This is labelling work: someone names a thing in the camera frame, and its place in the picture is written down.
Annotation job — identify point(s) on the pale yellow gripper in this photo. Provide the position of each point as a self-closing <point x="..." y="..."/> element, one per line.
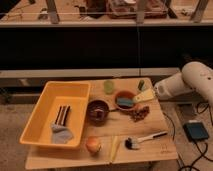
<point x="143" y="96"/>

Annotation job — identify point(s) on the blue green sponge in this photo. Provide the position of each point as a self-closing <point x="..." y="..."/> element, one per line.
<point x="124" y="102"/>

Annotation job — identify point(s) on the wooden folding table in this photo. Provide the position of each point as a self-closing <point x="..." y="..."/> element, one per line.
<point x="117" y="124"/>

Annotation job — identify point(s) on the dark chocolate bar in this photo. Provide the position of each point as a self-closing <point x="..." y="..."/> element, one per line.
<point x="62" y="115"/>

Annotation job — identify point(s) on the orange clay bowl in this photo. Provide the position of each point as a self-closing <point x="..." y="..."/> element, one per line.
<point x="124" y="94"/>

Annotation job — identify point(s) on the orange apple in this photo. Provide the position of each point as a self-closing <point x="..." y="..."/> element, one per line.
<point x="93" y="144"/>

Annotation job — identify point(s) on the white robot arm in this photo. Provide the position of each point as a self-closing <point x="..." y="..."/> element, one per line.
<point x="194" y="76"/>

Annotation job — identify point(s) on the green translucent cup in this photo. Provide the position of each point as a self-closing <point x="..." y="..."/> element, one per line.
<point x="108" y="87"/>

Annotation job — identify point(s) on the yellow banana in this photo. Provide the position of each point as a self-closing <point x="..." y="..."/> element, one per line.
<point x="114" y="147"/>

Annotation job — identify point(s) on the yellow plastic tray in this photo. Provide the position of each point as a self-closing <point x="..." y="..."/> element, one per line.
<point x="54" y="95"/>

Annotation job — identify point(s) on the clear glass with green item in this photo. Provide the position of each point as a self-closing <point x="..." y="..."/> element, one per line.
<point x="141" y="86"/>

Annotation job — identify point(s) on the dark grape bunch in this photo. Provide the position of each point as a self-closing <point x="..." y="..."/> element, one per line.
<point x="140" y="113"/>

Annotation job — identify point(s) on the dark brown bowl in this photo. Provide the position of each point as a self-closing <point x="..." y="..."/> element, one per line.
<point x="97" y="112"/>

